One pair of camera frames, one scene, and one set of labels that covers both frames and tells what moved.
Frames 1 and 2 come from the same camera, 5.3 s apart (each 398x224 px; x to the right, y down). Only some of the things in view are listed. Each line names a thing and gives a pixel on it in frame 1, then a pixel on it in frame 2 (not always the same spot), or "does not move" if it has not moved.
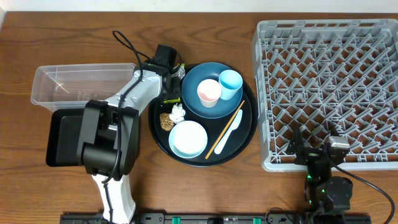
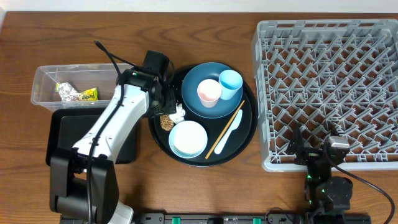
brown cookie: x=166 y=122 does not move
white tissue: x=178 y=113 does not move
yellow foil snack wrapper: x=173 y=84 → x=68 y=93
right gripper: x=297 y=145 does not move
